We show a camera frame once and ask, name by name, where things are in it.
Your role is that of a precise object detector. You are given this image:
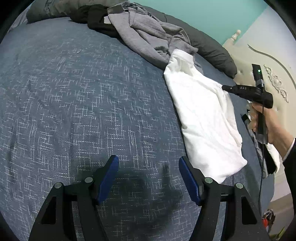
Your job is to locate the white long-sleeved shirt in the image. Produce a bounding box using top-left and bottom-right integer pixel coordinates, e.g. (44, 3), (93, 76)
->
(164, 49), (248, 184)

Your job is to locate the red and black floor item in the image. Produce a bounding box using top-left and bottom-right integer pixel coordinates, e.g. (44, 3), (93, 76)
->
(262, 209), (277, 232)

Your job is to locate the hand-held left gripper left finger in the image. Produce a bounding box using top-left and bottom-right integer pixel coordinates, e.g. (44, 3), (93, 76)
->
(28, 155), (119, 241)

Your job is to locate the person's right forearm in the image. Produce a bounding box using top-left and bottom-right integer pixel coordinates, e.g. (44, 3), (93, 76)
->
(281, 138), (296, 241)

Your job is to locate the person's right hand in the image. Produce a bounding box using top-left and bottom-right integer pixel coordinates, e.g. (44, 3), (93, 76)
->
(251, 102), (295, 160)

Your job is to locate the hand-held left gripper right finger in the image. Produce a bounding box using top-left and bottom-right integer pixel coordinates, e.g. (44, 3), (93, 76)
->
(179, 156), (270, 241)

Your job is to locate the cream tufted headboard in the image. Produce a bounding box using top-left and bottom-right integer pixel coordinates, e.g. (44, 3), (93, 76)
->
(222, 30), (296, 163)

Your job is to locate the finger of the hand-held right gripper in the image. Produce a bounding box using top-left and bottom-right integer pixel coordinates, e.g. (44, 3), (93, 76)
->
(222, 85), (238, 94)

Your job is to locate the dark grey duvet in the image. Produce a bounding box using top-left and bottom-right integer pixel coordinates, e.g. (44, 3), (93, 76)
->
(26, 0), (237, 79)

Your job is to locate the black cable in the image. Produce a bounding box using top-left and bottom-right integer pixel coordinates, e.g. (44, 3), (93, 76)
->
(258, 134), (266, 216)

